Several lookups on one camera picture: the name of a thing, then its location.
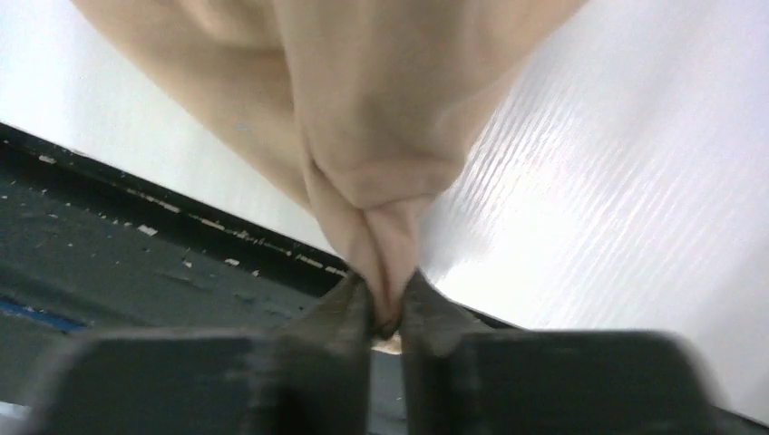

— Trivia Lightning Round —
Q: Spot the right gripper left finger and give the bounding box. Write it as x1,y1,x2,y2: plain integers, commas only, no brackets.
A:
24,275,372,434

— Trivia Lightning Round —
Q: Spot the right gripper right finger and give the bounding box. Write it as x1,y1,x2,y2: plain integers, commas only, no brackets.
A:
400,274,725,435

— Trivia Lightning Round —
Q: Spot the beige t-shirt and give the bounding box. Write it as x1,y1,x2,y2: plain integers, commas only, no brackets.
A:
76,1,581,336

